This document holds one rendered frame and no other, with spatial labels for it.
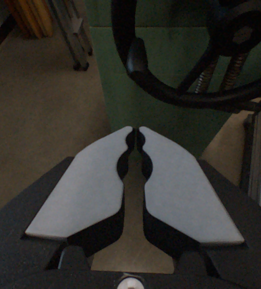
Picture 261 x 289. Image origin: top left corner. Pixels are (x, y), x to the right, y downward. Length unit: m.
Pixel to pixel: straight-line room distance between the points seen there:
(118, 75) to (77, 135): 0.68
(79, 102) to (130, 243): 0.91
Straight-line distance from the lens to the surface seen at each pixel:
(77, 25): 1.47
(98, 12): 0.45
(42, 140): 1.20
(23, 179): 1.14
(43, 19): 1.92
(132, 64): 0.21
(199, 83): 0.40
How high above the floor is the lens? 0.93
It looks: 62 degrees down
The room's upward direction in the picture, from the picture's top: 2 degrees counter-clockwise
